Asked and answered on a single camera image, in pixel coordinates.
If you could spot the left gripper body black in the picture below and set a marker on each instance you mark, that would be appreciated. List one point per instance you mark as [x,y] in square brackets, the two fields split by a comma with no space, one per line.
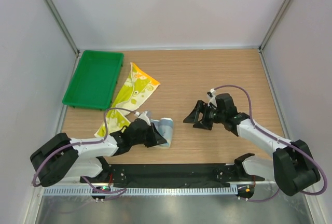
[146,137]

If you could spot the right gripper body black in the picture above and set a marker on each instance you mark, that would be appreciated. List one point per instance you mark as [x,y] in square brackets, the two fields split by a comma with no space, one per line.
[217,115]

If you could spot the blue polka dot towel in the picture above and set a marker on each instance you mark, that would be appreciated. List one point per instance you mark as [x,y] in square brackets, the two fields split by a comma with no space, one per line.
[165,127]

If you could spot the yellow green patterned towel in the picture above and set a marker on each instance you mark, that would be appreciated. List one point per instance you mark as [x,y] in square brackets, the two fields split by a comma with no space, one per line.
[137,88]

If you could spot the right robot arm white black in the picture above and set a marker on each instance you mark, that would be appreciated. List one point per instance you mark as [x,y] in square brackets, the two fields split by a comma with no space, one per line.
[274,146]

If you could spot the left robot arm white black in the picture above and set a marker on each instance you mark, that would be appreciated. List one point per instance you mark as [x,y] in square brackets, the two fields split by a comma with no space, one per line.
[62,157]

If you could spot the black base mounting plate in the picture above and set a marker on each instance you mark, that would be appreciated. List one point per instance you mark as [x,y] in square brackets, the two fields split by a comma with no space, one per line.
[170,176]

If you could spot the green plastic tray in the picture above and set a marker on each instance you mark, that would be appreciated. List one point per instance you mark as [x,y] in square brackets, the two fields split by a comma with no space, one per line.
[94,81]

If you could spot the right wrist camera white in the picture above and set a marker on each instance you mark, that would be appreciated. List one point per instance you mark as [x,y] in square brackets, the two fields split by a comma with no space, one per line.
[212,97]

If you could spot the white slotted cable duct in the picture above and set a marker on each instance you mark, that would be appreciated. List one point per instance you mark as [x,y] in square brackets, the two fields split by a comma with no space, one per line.
[88,191]

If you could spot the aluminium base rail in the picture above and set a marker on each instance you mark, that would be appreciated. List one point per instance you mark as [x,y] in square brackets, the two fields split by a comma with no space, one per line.
[285,172]

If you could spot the right aluminium frame post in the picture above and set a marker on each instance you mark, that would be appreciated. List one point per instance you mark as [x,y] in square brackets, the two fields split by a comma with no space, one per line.
[276,21]

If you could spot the aluminium frame post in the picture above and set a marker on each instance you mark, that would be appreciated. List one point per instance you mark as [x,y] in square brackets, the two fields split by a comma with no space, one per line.
[59,21]
[276,21]

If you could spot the left aluminium frame post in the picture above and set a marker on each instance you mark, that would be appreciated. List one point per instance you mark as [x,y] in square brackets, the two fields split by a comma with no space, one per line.
[59,21]

